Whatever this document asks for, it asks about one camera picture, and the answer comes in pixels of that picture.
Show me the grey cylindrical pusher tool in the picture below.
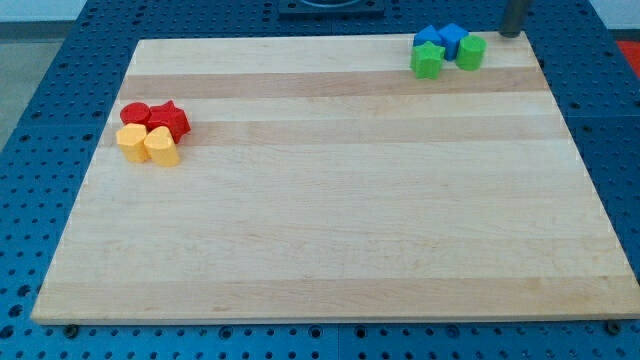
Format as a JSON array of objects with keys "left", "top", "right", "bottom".
[{"left": 499, "top": 0, "right": 531, "bottom": 38}]

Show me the blue cube block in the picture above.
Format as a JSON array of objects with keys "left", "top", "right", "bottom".
[{"left": 437, "top": 23, "right": 469, "bottom": 61}]

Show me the green cylinder block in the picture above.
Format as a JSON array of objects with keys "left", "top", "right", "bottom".
[{"left": 455, "top": 35, "right": 487, "bottom": 71}]

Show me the blue block left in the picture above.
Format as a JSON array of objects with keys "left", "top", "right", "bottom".
[{"left": 413, "top": 25, "right": 443, "bottom": 47}]

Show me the light wooden board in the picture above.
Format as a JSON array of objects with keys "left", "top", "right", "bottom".
[{"left": 32, "top": 32, "right": 639, "bottom": 325}]

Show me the red star block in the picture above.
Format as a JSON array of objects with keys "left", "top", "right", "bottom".
[{"left": 146, "top": 100, "right": 191, "bottom": 144}]

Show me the yellow heart block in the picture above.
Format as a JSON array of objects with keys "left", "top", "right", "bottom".
[{"left": 144, "top": 126, "right": 180, "bottom": 167}]

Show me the red cylinder block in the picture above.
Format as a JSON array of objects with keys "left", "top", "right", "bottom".
[{"left": 119, "top": 102, "right": 151, "bottom": 125}]

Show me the yellow hexagon block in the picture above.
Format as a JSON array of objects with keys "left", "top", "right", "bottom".
[{"left": 116, "top": 123, "right": 149, "bottom": 163}]

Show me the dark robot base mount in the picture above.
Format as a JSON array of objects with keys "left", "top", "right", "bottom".
[{"left": 278, "top": 0, "right": 385, "bottom": 20}]

